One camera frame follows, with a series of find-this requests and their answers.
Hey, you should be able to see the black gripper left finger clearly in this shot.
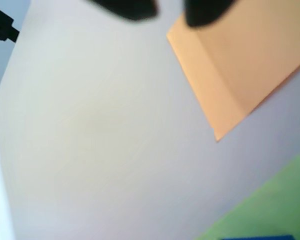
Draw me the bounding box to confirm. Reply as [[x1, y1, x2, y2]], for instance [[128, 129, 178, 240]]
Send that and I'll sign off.
[[86, 0, 159, 21]]

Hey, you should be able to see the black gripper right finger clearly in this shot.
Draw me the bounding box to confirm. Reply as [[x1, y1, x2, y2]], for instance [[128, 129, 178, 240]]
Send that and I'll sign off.
[[182, 0, 237, 28]]

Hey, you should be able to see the largest blue cube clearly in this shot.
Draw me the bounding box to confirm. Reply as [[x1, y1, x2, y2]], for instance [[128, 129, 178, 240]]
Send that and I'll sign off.
[[219, 234, 296, 240]]

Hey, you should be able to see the orange paper square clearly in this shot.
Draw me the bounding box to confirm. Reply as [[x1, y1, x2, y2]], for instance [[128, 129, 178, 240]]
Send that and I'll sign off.
[[166, 0, 300, 143]]

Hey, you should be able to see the green paper square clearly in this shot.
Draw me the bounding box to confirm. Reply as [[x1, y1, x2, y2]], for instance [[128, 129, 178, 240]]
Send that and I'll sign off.
[[194, 154, 300, 240]]

